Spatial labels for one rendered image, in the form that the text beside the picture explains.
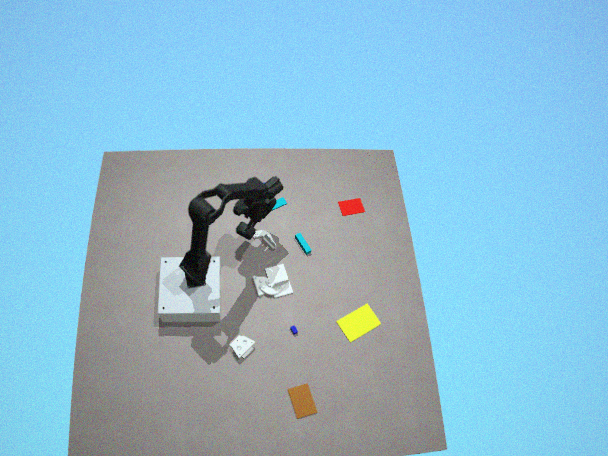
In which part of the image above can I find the red flat rectangular plate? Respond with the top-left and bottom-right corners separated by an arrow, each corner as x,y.
338,198 -> 365,216

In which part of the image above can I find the cyan flat bar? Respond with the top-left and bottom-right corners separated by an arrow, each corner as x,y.
271,197 -> 287,211

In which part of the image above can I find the yellow rectangular plate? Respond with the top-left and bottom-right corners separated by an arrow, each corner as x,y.
336,304 -> 381,342

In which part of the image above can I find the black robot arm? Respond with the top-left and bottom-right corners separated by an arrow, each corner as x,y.
178,176 -> 284,288

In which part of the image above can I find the cyan rectangular block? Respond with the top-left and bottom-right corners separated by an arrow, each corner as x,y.
295,233 -> 311,255

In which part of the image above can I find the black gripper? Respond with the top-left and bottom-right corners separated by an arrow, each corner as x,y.
236,197 -> 277,240

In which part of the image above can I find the orange rectangular block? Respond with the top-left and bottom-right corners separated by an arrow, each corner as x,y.
288,383 -> 317,419

